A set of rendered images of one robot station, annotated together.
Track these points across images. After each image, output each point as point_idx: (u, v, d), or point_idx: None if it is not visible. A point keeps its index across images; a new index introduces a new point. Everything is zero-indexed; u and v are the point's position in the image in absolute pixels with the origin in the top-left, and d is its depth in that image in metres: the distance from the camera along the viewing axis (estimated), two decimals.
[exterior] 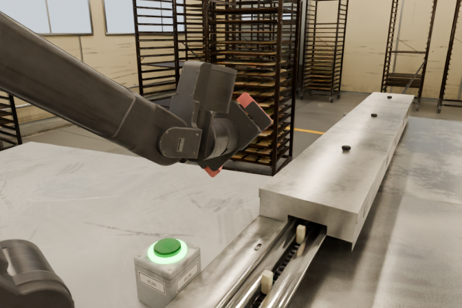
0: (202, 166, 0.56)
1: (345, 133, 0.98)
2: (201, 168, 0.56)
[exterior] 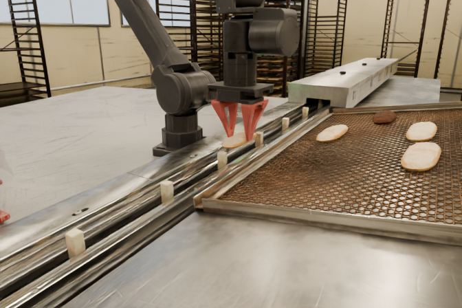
0: (260, 97, 0.58)
1: (342, 70, 1.37)
2: (263, 97, 0.58)
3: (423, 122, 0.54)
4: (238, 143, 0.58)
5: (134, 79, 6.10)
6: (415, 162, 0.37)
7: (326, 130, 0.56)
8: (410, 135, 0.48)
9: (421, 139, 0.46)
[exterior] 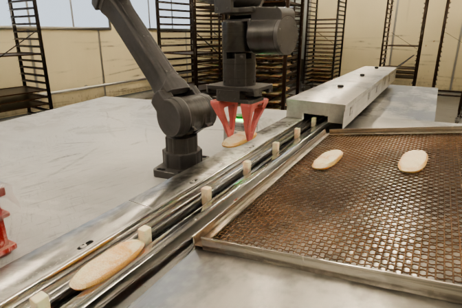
0: (260, 96, 0.58)
1: (340, 82, 1.38)
2: (262, 96, 0.58)
3: (414, 150, 0.55)
4: (95, 279, 0.37)
5: (134, 82, 6.12)
6: (227, 141, 0.58)
7: (322, 157, 0.58)
8: (402, 166, 0.49)
9: (412, 170, 0.48)
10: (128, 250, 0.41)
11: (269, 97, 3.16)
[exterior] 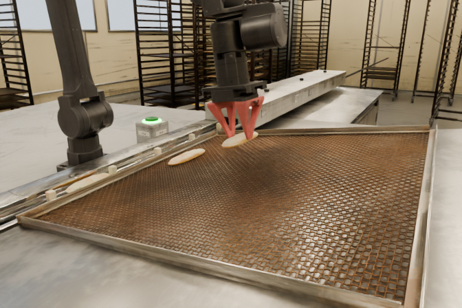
0: (255, 93, 0.58)
1: (273, 86, 1.49)
2: (257, 93, 0.58)
3: None
4: None
5: (122, 82, 6.22)
6: (71, 188, 0.65)
7: (181, 155, 0.69)
8: (223, 143, 0.59)
9: (227, 146, 0.57)
10: None
11: None
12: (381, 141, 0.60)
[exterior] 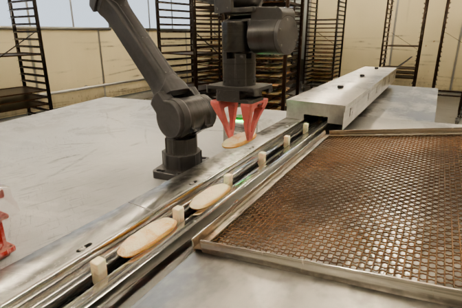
0: (260, 96, 0.58)
1: (340, 82, 1.38)
2: (262, 96, 0.58)
3: (223, 183, 0.60)
4: None
5: (134, 82, 6.12)
6: (125, 248, 0.42)
7: (234, 137, 0.61)
8: (192, 202, 0.54)
9: (195, 208, 0.53)
10: None
11: (269, 97, 3.16)
12: None
